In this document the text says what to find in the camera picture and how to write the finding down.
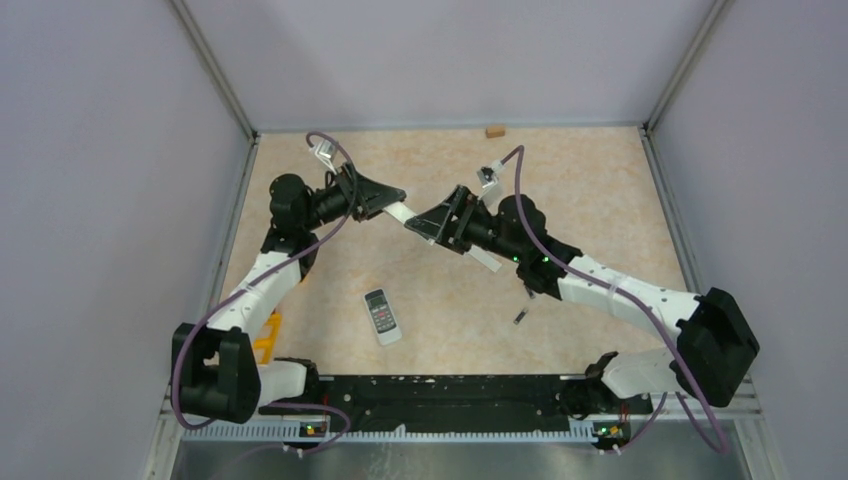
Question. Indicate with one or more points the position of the orange plastic frame toy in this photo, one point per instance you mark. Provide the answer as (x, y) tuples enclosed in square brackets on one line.
[(264, 345)]

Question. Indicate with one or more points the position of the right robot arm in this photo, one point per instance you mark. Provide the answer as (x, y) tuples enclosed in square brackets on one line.
[(708, 345)]

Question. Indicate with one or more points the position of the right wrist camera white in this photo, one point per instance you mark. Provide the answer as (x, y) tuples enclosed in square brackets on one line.
[(491, 188)]

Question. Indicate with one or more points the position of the white grey remote control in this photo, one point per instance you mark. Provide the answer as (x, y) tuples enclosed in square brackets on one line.
[(382, 317)]

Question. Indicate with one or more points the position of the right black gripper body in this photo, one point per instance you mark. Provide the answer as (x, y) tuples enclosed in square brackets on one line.
[(479, 229)]

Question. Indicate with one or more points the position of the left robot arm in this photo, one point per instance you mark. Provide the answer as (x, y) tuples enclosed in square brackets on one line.
[(215, 374)]

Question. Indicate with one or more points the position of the white remote battery cover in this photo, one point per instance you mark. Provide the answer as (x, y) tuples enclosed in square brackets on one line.
[(484, 258)]

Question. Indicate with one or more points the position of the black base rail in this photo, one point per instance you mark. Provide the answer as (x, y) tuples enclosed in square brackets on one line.
[(485, 404)]

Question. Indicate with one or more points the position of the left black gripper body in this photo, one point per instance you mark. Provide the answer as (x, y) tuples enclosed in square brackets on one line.
[(343, 197)]

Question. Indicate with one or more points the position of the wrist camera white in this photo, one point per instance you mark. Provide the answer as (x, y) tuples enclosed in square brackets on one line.
[(491, 188), (325, 151)]

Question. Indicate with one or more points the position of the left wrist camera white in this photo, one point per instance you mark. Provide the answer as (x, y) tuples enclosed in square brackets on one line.
[(325, 151)]

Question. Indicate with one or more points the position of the slim white remote control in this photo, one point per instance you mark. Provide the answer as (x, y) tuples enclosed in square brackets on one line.
[(402, 213)]

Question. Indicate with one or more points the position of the small wooden block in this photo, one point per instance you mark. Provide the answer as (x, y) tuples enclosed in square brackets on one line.
[(495, 131)]

